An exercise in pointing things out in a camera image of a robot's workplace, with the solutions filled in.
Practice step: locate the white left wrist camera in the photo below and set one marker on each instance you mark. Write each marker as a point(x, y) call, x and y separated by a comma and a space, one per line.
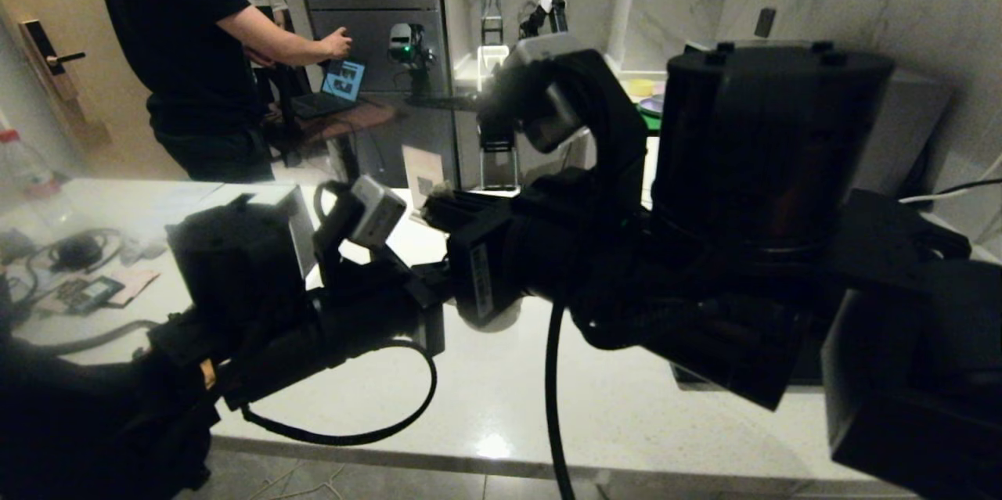
point(380, 210)

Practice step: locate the black white robot arm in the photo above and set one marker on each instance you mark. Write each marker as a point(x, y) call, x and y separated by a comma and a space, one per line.
point(552, 7)

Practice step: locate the QR code sign stand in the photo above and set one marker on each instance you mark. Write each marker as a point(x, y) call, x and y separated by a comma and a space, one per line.
point(423, 167)

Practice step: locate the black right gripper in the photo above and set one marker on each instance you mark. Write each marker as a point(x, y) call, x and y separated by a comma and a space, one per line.
point(509, 265)

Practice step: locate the black tissue box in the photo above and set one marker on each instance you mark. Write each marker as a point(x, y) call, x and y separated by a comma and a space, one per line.
point(304, 234)

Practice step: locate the black wall socket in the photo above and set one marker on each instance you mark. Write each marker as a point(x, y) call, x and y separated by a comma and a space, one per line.
point(765, 23)

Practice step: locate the brown wooden desk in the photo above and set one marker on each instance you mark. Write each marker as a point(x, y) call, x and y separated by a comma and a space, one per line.
point(352, 123)

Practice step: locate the silver microwave oven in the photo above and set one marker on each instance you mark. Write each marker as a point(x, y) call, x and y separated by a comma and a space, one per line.
point(908, 124)

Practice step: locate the robot torso column lit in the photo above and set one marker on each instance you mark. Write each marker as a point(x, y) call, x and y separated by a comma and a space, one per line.
point(491, 7)

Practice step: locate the open black laptop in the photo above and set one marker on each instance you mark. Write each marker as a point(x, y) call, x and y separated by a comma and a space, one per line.
point(344, 84)

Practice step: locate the yellow bowl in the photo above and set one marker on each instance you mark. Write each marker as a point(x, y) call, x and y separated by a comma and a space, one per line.
point(640, 88)

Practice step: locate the robot arm green light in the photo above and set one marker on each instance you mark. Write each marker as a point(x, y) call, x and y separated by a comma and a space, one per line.
point(403, 41)

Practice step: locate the person in black shirt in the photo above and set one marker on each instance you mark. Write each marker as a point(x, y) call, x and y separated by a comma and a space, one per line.
point(172, 38)

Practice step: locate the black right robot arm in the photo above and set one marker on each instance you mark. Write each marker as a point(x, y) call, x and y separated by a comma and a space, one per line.
point(783, 210)

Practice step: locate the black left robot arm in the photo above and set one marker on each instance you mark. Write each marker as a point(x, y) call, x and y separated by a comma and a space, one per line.
point(117, 406)

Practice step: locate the pink paper card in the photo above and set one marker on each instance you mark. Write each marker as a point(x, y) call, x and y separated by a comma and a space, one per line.
point(141, 285)

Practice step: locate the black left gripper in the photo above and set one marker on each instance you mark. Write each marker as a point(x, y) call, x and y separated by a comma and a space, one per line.
point(368, 304)

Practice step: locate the clear bottle red cap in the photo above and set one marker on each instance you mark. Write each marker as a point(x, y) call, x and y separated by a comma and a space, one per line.
point(23, 167)

